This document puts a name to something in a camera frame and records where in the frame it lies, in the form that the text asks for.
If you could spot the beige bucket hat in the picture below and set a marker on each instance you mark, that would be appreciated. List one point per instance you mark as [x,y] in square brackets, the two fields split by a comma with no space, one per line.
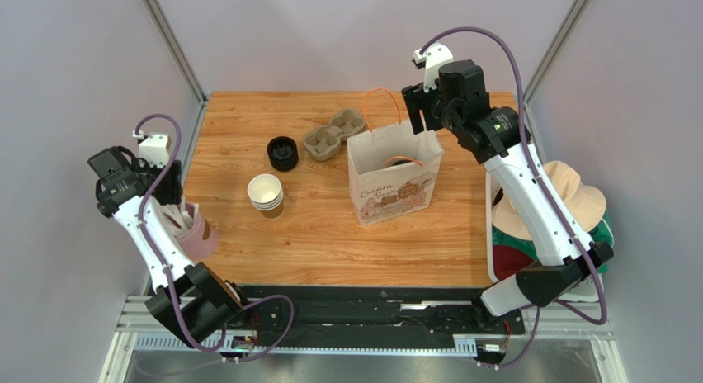
[586,204]

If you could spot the pink cup with straws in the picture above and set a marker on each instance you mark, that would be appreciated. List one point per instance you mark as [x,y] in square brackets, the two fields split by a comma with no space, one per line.
[192,231]

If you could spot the paper takeout bag orange handles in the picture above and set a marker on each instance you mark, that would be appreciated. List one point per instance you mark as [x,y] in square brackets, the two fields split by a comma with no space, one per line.
[379,193]

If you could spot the aluminium frame base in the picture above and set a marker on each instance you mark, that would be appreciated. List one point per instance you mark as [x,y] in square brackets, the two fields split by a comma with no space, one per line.
[552,323]

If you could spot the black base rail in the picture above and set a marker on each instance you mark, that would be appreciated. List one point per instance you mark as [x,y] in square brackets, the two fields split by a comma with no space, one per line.
[365,317]

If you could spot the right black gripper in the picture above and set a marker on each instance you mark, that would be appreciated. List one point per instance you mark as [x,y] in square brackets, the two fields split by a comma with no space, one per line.
[413,108]

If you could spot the single black cup lid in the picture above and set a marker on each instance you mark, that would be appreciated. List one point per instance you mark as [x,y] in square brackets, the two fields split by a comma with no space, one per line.
[397,162]

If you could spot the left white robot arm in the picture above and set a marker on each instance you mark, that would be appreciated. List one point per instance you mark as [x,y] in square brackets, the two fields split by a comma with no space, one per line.
[189,300]

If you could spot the dark red garment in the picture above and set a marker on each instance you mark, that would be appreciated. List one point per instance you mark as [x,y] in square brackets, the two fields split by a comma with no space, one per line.
[508,260]

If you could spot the stack of black lids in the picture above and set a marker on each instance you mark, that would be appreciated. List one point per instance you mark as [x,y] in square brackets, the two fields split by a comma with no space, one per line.
[283,153]

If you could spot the white plastic basket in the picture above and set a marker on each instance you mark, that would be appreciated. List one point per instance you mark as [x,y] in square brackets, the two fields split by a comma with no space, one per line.
[582,292]

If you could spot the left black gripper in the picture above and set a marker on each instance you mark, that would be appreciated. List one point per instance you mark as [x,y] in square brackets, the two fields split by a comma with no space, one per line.
[172,191]

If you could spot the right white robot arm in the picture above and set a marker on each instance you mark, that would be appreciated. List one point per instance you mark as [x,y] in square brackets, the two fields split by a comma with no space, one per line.
[567,254]

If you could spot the stack of paper cups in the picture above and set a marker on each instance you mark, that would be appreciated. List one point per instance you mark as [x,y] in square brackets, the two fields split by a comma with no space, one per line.
[265,192]

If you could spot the green garment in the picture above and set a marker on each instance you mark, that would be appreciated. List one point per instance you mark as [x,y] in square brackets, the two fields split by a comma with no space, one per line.
[601,233]

